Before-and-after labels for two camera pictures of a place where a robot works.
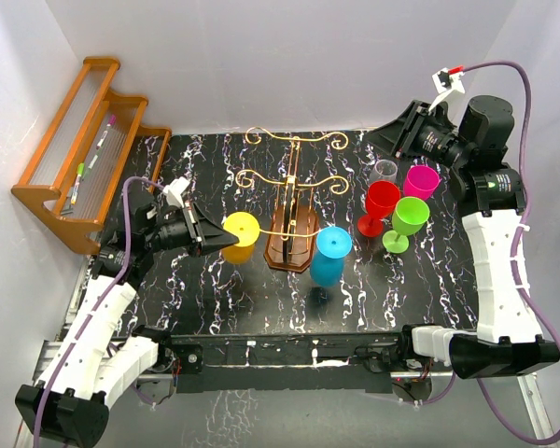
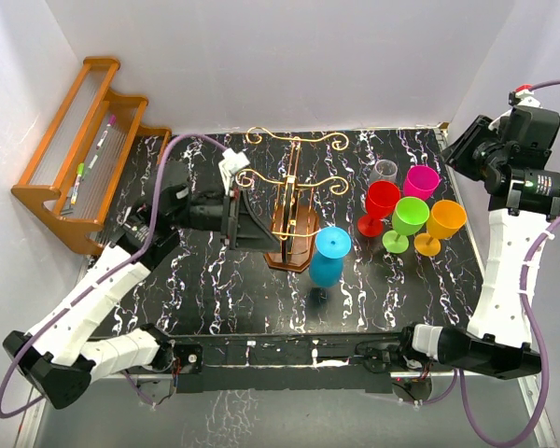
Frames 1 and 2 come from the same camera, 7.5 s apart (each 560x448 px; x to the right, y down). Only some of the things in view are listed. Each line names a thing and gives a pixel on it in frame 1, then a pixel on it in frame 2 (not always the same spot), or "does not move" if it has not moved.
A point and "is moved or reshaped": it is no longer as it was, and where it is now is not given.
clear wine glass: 384,170 does not move
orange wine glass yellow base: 245,229 is moved or reshaped
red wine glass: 381,200 does not move
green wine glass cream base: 409,216 does not move
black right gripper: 388,137 -> 456,155
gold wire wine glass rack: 291,237 does not move
